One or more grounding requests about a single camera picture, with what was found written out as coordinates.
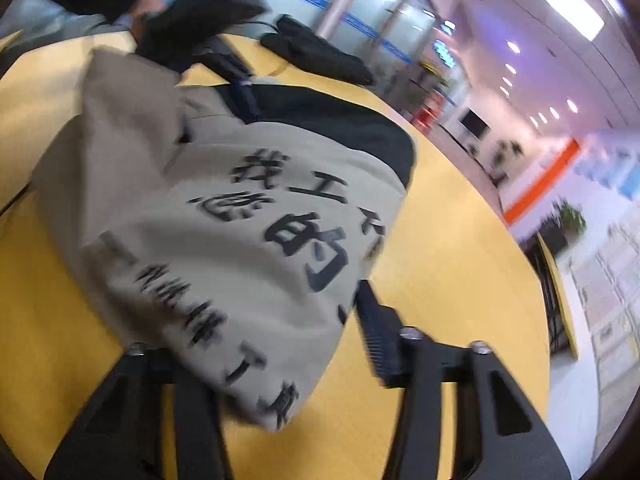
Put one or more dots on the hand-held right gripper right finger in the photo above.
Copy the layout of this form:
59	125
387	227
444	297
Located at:
380	340

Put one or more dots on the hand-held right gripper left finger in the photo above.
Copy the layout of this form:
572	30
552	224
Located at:
197	425

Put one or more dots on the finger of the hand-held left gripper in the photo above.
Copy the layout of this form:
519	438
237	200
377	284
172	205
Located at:
245	100

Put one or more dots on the tall potted palm plant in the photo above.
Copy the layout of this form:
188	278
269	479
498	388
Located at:
507	155

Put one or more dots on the yellow folding side table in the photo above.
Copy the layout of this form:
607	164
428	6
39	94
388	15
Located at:
557	285

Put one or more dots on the wall of framed notices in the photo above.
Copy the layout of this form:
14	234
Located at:
610	310

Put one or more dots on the bushy green potted plant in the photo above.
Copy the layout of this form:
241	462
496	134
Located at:
572	217

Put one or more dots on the khaki and black jacket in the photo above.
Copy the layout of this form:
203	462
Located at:
200	240

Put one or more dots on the black cabinet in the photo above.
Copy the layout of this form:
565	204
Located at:
552	240

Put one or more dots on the folded black clothes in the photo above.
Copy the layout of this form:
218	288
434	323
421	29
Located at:
320	55

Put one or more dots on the orange door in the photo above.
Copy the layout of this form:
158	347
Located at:
540	185

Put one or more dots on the row of blue wall posters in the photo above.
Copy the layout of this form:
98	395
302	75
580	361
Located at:
610	165

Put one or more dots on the stack of red boxes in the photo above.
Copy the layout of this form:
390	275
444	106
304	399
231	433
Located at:
426	117

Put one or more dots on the ceiling light panel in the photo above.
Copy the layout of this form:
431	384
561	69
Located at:
572	5

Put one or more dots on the blue lit wall sign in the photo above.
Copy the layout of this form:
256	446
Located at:
444	55

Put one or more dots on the black television on stand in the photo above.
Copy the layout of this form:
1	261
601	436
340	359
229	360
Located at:
473	122

